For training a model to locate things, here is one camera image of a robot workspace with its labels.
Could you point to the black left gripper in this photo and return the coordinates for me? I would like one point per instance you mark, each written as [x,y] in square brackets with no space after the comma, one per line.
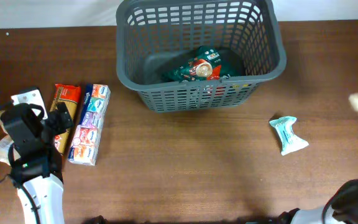
[60,122]

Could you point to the Kleenex tissue multipack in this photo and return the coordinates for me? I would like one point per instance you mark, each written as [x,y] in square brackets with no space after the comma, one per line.
[85,143]

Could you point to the green Nescafe coffee bag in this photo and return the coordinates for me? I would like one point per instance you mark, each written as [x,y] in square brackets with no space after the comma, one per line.
[207,64]

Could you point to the teal wet wipes packet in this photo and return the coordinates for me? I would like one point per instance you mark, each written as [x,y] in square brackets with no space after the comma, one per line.
[290,141]

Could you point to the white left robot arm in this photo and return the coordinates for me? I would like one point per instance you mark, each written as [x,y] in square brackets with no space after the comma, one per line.
[36,165]

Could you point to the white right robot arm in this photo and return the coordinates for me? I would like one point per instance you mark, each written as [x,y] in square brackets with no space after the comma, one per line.
[258,160]

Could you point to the San Remo spaghetti packet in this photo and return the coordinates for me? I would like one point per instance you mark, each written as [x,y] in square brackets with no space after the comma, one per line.
[65,103]

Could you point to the beige paper bag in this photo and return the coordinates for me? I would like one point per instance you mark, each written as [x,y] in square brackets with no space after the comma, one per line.
[5,143]

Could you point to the grey plastic basket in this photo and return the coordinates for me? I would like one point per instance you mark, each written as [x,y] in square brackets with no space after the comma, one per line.
[190,55]

